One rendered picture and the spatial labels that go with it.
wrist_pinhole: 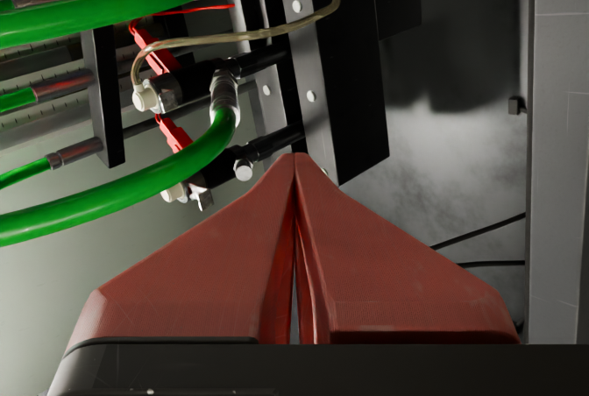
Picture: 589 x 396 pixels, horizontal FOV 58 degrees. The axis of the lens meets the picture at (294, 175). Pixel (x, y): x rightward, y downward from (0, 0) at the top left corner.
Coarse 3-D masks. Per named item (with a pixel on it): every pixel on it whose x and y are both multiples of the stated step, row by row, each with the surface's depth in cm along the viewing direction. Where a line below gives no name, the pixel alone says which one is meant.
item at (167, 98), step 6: (162, 90) 40; (168, 90) 39; (162, 96) 39; (168, 96) 39; (174, 96) 40; (162, 102) 39; (168, 102) 39; (174, 102) 40; (162, 108) 39; (168, 108) 39; (174, 108) 40
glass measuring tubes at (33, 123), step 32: (128, 32) 65; (160, 32) 67; (0, 64) 56; (32, 64) 58; (64, 64) 62; (64, 96) 63; (128, 96) 66; (0, 128) 59; (32, 128) 59; (64, 128) 62
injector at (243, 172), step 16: (288, 128) 51; (256, 144) 49; (272, 144) 50; (288, 144) 51; (224, 160) 46; (240, 160) 46; (256, 160) 49; (192, 176) 44; (208, 176) 45; (224, 176) 46; (240, 176) 45
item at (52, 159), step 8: (40, 160) 56; (48, 160) 56; (56, 160) 56; (16, 168) 55; (24, 168) 55; (32, 168) 55; (40, 168) 56; (48, 168) 56; (56, 168) 57; (0, 176) 53; (8, 176) 54; (16, 176) 54; (24, 176) 55; (0, 184) 53; (8, 184) 54
